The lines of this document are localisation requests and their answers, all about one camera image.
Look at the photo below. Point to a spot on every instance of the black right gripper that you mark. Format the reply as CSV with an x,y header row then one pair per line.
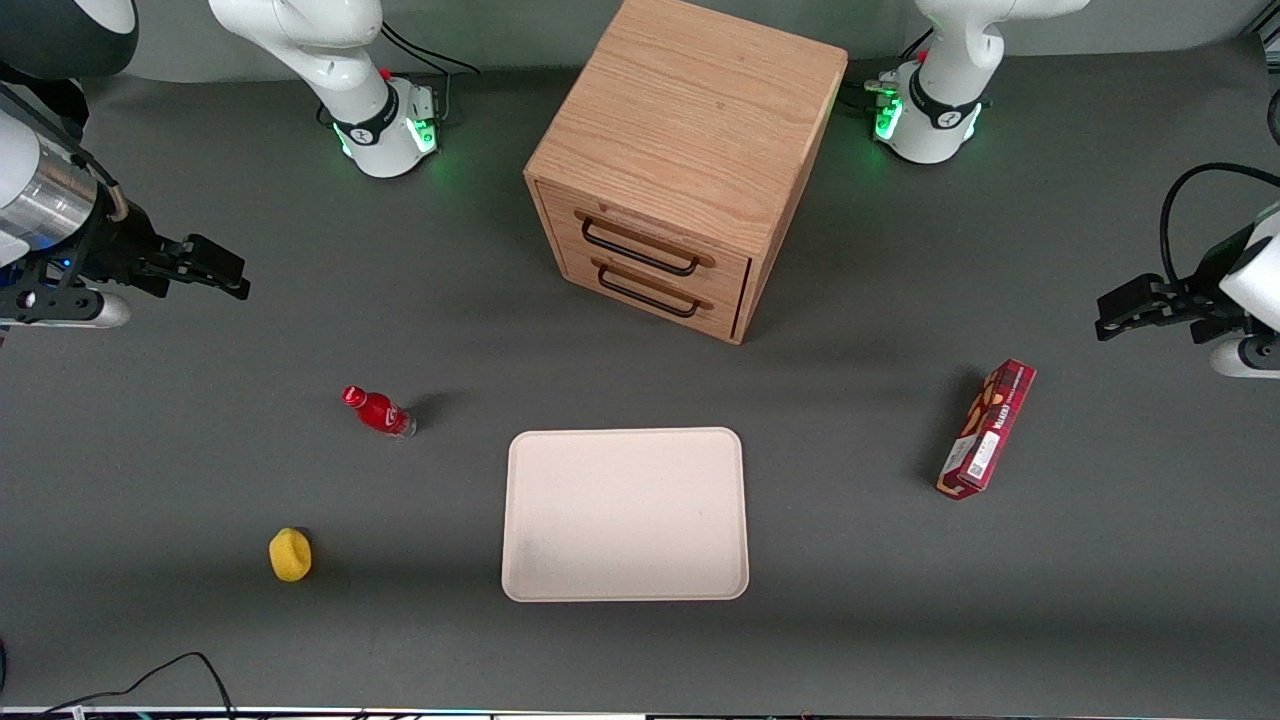
x,y
122,250

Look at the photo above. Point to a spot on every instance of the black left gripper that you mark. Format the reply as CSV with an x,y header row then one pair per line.
x,y
1196,297

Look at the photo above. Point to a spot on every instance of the wooden drawer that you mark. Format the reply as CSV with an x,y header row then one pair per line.
x,y
722,316
726,272

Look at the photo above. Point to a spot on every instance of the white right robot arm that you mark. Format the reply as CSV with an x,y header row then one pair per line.
x,y
300,40

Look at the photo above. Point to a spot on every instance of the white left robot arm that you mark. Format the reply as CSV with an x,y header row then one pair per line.
x,y
945,90

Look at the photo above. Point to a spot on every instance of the wooden drawer cabinet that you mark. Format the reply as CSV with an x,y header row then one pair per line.
x,y
690,110

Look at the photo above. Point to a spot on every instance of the red cookie box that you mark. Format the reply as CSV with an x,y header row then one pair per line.
x,y
985,430

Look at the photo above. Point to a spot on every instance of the small red bottle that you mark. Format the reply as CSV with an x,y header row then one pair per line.
x,y
378,410

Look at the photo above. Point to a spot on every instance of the yellow lemon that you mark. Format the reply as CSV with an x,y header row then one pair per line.
x,y
290,555

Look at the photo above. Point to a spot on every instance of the cream rectangular tray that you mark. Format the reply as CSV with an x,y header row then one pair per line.
x,y
625,515

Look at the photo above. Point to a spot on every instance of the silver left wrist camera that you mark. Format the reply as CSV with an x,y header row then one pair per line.
x,y
1245,358

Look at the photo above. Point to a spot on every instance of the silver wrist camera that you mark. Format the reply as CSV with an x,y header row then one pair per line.
x,y
70,310
1245,358

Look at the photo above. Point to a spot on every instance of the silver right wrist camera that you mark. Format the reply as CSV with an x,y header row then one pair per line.
x,y
70,310

